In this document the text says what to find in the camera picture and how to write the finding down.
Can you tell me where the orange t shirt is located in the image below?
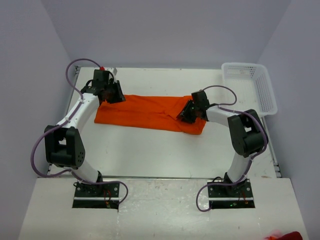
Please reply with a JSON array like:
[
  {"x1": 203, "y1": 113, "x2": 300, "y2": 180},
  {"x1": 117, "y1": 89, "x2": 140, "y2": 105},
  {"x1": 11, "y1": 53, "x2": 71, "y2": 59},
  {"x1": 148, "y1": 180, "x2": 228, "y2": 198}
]
[{"x1": 94, "y1": 95, "x2": 207, "y2": 135}]

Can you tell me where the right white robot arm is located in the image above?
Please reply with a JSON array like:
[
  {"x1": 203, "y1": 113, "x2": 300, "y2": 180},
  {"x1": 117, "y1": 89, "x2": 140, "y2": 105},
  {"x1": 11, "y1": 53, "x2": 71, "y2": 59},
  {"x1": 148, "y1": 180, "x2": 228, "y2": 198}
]
[{"x1": 177, "y1": 90, "x2": 269, "y2": 197}]

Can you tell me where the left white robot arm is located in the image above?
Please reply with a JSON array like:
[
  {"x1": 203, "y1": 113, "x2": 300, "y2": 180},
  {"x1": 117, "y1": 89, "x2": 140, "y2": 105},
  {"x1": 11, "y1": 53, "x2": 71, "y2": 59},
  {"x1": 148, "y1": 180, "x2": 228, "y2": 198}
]
[{"x1": 44, "y1": 67, "x2": 126, "y2": 197}]

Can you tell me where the white plastic basket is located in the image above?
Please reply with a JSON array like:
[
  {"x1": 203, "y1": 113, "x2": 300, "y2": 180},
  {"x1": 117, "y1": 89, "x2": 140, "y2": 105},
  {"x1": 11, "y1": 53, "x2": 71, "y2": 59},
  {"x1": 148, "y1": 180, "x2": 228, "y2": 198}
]
[{"x1": 221, "y1": 62, "x2": 278, "y2": 117}]

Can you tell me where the red cloth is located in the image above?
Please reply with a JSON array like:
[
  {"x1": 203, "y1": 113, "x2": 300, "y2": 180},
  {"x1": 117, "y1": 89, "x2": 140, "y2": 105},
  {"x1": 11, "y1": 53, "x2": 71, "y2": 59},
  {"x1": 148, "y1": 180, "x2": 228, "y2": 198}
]
[{"x1": 263, "y1": 231, "x2": 303, "y2": 240}]

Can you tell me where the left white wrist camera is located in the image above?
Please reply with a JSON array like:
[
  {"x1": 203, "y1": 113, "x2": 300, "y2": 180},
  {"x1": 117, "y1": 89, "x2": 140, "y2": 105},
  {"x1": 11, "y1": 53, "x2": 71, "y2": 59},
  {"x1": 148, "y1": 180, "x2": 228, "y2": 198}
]
[{"x1": 99, "y1": 66, "x2": 118, "y2": 75}]

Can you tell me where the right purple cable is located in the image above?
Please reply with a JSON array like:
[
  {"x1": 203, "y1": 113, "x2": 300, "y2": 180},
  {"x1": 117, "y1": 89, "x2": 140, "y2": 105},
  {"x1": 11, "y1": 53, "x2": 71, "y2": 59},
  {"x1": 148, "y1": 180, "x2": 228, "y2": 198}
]
[{"x1": 196, "y1": 85, "x2": 270, "y2": 213}]

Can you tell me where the purple cable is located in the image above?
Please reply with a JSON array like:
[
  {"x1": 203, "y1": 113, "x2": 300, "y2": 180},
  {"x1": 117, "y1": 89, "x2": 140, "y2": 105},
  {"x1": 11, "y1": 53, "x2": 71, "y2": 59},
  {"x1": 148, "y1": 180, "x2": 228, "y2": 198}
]
[
  {"x1": 196, "y1": 85, "x2": 270, "y2": 213},
  {"x1": 29, "y1": 58, "x2": 129, "y2": 208}
]

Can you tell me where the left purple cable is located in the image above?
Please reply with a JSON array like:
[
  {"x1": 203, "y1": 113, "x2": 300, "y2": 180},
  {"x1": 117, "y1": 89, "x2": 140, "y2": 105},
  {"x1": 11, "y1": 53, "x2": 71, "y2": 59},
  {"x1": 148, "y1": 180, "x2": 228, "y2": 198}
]
[{"x1": 29, "y1": 58, "x2": 129, "y2": 208}]

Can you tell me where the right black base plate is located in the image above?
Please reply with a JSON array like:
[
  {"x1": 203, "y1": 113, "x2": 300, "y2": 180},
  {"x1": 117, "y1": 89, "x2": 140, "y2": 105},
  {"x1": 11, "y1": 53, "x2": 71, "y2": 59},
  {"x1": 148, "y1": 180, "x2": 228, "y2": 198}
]
[{"x1": 207, "y1": 179, "x2": 256, "y2": 210}]

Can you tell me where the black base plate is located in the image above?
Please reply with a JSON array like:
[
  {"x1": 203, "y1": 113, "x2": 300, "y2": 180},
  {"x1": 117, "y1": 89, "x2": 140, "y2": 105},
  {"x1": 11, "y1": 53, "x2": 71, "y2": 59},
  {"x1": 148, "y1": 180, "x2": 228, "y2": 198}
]
[
  {"x1": 207, "y1": 179, "x2": 256, "y2": 210},
  {"x1": 72, "y1": 182, "x2": 120, "y2": 210}
]

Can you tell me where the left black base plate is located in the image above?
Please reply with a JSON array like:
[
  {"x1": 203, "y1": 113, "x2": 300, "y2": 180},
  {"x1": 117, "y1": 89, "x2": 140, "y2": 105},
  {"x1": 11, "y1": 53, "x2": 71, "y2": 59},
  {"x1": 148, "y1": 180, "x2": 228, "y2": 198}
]
[{"x1": 72, "y1": 182, "x2": 120, "y2": 210}]

